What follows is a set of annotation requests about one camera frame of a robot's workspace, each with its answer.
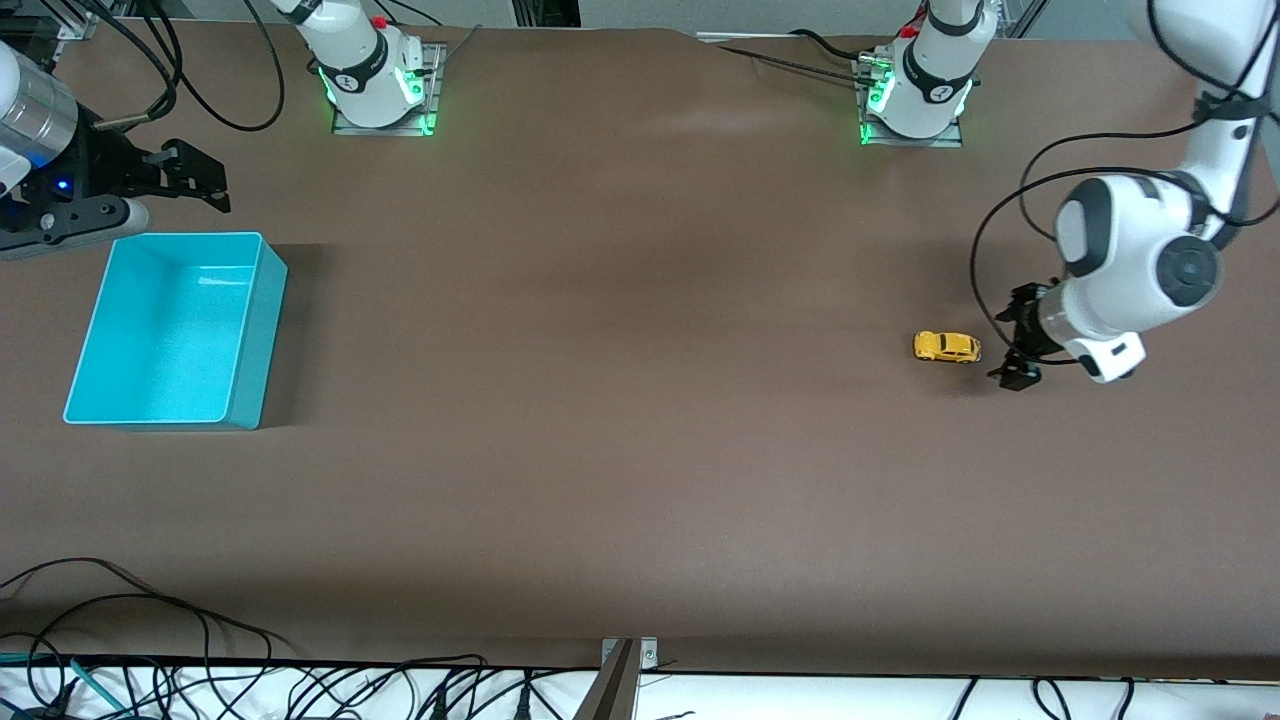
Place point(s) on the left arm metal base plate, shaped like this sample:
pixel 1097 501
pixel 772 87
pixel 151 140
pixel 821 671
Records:
pixel 955 135

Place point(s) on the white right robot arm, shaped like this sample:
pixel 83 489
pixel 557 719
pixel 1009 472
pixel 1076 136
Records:
pixel 350 60

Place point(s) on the teal plastic bin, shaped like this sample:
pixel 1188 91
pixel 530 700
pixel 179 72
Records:
pixel 170 340

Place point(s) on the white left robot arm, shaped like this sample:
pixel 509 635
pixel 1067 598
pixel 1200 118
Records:
pixel 1130 250

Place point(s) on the small metal bracket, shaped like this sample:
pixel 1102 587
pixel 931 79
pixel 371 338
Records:
pixel 648 655

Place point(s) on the white ledge board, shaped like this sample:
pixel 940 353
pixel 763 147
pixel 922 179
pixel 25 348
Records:
pixel 800 700

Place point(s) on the aluminium frame strut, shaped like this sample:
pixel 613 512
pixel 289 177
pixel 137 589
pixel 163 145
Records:
pixel 1025 15

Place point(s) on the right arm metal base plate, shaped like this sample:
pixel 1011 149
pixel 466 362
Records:
pixel 432 75

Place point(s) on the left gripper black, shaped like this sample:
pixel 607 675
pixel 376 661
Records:
pixel 1027 322

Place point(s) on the aluminium frame piece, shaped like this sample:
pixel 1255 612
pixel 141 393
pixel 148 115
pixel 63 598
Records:
pixel 85 18

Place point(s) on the grey metal bar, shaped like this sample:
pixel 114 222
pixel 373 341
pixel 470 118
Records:
pixel 610 695

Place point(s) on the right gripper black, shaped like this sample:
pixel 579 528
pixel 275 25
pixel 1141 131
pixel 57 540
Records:
pixel 108 162

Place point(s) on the yellow beetle toy car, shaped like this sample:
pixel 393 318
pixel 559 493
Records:
pixel 945 347

